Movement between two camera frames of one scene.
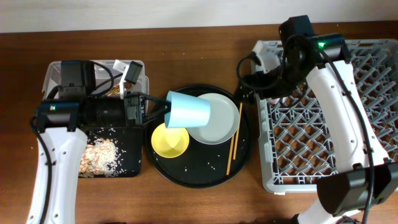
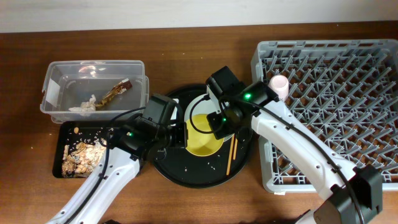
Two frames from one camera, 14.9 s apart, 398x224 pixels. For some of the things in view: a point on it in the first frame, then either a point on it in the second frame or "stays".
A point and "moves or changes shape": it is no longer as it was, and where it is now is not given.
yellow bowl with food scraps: [170, 142] moves or changes shape
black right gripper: [260, 79] to [219, 132]
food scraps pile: [99, 158] stays
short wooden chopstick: [230, 155] stays
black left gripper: [137, 98] to [181, 140]
